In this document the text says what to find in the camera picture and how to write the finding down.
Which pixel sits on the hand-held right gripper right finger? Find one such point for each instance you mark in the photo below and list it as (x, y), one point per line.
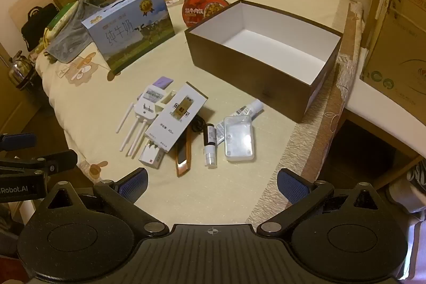
(293, 186)

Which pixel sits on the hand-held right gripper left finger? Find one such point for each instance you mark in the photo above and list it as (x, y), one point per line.
(134, 185)

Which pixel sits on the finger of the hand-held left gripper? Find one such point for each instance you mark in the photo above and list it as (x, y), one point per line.
(56, 161)
(21, 140)

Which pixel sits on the clear plastic case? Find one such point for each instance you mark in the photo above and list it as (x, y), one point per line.
(239, 139)

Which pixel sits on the white router with antennas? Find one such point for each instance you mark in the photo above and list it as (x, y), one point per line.
(148, 101)

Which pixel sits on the white squeeze tube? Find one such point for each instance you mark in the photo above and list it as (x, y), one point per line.
(244, 111)

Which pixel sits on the small white carton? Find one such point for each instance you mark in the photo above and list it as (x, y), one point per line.
(150, 156)

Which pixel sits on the brown utility knife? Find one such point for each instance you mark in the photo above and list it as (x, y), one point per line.
(182, 157)

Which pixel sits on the cream printed bedsheet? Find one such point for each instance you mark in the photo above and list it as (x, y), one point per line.
(233, 181)

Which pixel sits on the metal kettle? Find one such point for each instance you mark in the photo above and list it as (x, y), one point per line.
(20, 71)

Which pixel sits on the white and gold product box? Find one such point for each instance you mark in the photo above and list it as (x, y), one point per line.
(174, 117)

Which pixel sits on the black and white small bottle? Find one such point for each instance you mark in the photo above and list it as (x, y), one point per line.
(209, 141)

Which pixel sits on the small purple card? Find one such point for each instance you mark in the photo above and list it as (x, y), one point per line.
(164, 82)

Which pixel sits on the grey plastic bag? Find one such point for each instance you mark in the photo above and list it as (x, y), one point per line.
(71, 37)

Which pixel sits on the black bag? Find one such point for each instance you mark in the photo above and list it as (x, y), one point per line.
(36, 24)

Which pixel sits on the black and white patterned cloth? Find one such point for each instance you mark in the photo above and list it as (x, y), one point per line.
(412, 184)

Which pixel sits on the green box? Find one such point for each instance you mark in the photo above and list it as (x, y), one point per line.
(61, 16)

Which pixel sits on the blue milk carton box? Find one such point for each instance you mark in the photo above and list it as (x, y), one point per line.
(129, 31)

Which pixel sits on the large printed cardboard box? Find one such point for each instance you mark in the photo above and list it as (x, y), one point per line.
(396, 47)

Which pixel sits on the red instant meal bowl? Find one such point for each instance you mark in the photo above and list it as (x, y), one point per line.
(203, 9)

